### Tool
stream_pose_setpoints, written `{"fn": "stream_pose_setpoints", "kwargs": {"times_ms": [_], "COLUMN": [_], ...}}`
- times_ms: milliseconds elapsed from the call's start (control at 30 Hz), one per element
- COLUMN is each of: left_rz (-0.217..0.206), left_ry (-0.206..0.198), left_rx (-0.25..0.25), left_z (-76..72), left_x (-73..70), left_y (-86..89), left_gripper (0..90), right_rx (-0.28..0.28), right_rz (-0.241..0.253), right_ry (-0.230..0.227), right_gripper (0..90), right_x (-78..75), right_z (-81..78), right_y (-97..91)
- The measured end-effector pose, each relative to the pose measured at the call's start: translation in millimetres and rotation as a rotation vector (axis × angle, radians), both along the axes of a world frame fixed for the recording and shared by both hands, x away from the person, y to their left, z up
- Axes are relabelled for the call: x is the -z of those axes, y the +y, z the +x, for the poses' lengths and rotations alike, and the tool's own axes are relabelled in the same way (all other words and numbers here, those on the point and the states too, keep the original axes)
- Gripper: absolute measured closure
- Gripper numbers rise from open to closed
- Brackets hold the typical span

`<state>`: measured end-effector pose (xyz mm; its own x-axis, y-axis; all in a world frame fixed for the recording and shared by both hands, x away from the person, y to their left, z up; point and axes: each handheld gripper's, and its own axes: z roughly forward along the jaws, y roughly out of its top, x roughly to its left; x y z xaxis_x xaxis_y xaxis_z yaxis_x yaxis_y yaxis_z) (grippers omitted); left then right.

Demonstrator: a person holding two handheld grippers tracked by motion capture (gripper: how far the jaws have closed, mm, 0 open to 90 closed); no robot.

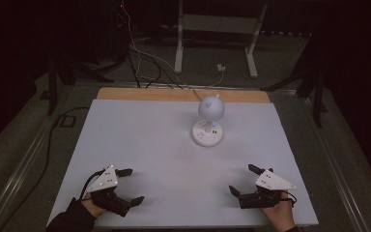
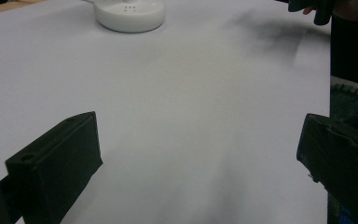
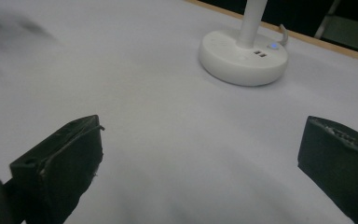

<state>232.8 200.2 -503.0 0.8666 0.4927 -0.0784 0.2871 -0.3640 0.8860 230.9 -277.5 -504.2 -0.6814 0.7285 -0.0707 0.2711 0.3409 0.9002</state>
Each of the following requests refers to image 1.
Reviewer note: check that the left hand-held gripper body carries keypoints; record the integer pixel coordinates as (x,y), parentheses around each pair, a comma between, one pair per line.
(108,196)

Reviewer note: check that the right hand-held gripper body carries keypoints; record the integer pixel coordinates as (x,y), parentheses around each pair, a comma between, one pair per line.
(270,183)

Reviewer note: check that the white desk lamp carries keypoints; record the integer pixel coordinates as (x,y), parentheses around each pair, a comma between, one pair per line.
(207,133)

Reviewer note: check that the person's left hand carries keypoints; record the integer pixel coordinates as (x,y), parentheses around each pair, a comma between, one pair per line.
(94,208)

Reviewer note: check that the person's right hand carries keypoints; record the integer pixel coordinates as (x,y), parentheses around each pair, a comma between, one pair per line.
(280,217)

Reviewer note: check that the white table cover sheet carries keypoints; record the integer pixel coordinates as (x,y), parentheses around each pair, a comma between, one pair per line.
(161,161)

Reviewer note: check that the black tripod stand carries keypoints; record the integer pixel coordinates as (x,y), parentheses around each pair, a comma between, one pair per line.
(53,87)
(317,93)

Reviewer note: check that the white plug adapter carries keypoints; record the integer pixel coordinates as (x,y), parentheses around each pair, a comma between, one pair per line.
(221,67)

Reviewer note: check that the white metal stand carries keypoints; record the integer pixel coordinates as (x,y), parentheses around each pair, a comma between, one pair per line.
(219,24)

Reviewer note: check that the metal floor rail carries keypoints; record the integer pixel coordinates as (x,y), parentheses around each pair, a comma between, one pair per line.
(331,154)
(19,161)

